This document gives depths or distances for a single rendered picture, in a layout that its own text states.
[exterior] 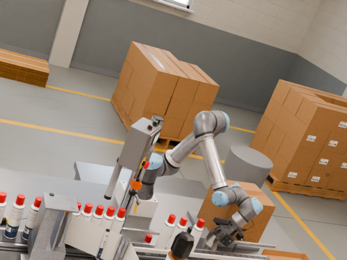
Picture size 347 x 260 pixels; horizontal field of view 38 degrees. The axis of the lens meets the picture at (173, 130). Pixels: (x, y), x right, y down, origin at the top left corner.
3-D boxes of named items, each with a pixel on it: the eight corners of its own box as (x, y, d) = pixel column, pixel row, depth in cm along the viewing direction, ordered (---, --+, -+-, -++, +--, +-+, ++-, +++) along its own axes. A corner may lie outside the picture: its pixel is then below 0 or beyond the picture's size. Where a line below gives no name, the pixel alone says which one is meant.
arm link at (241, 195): (227, 182, 249) (241, 199, 244) (239, 180, 257) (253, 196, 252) (218, 193, 252) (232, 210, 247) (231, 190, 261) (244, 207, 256)
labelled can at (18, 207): (3, 239, 213) (15, 198, 206) (3, 231, 217) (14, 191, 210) (16, 240, 215) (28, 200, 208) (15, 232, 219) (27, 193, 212)
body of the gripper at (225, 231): (217, 241, 245) (236, 224, 244) (210, 230, 252) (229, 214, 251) (225, 248, 249) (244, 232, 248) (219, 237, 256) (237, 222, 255)
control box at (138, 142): (116, 163, 221) (130, 125, 215) (129, 152, 237) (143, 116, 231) (137, 173, 220) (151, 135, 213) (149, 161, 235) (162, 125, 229)
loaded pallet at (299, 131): (271, 191, 596) (314, 105, 558) (239, 157, 664) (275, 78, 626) (344, 201, 651) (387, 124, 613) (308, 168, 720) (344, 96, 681)
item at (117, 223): (105, 248, 231) (118, 212, 224) (103, 241, 236) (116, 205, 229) (115, 249, 234) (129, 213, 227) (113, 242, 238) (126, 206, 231)
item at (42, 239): (28, 261, 205) (45, 209, 197) (27, 241, 216) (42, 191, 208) (62, 263, 211) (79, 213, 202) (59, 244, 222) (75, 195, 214)
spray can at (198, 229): (184, 256, 248) (199, 222, 241) (180, 249, 253) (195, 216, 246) (193, 257, 251) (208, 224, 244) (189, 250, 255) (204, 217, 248)
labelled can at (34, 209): (21, 241, 216) (33, 201, 209) (21, 233, 220) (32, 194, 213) (33, 242, 218) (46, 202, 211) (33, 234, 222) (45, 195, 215)
